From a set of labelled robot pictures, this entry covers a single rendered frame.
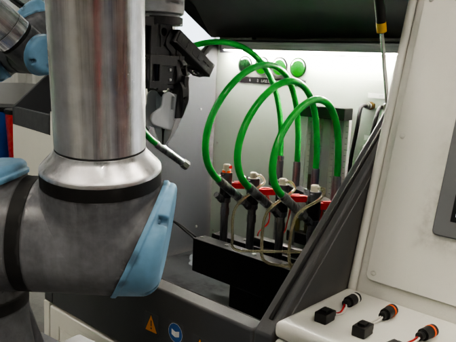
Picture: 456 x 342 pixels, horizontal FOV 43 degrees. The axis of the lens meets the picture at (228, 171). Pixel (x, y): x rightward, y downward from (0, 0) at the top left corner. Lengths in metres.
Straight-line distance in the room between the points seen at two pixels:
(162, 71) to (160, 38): 0.06
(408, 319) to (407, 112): 0.37
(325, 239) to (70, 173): 0.60
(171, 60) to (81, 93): 0.46
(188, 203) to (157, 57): 0.82
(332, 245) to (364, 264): 0.09
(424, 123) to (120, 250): 0.69
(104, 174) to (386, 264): 0.68
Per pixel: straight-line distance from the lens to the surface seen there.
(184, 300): 1.08
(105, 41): 0.50
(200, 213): 1.72
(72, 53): 0.50
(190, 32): 6.50
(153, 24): 0.95
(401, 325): 0.99
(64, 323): 1.45
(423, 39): 1.13
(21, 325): 0.64
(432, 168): 1.06
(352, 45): 1.40
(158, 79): 0.93
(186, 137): 1.63
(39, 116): 4.68
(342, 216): 1.05
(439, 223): 1.04
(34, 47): 1.12
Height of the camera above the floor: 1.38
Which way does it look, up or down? 10 degrees down
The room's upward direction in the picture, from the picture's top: 3 degrees clockwise
